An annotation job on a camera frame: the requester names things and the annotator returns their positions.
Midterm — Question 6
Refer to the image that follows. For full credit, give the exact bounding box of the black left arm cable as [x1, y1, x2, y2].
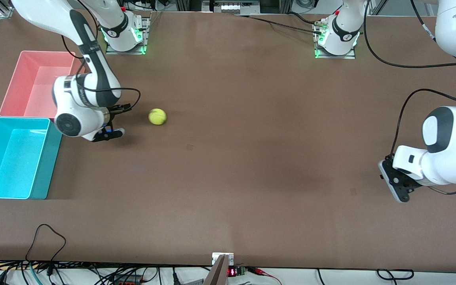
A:
[363, 0, 456, 195]

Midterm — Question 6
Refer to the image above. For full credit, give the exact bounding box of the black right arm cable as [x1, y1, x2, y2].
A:
[61, 0, 141, 115]

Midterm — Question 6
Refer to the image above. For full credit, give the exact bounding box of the pink plastic bin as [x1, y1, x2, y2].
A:
[0, 51, 90, 118]

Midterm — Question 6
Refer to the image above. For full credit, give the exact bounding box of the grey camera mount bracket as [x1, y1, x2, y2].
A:
[211, 253, 235, 285]

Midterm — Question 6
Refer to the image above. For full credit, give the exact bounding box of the yellow-green Roland Garros tennis ball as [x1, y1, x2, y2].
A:
[148, 108, 167, 125]

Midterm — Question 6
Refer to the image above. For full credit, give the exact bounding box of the thin black looped cable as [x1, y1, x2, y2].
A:
[25, 224, 67, 276]

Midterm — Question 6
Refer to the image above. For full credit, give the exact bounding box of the black coiled cable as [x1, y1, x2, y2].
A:
[376, 268, 414, 281]

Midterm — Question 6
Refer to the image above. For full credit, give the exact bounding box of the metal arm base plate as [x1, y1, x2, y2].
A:
[313, 20, 357, 60]
[105, 16, 150, 55]

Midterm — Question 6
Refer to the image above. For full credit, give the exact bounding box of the red clip lead wire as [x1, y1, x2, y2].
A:
[248, 267, 282, 285]

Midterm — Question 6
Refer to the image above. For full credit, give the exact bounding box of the blue plastic bin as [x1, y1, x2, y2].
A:
[0, 117, 63, 200]

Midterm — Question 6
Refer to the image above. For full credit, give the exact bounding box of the black cable to arm base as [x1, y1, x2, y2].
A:
[234, 12, 323, 35]

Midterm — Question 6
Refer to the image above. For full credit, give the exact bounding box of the grey power strip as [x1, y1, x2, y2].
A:
[202, 0, 261, 13]

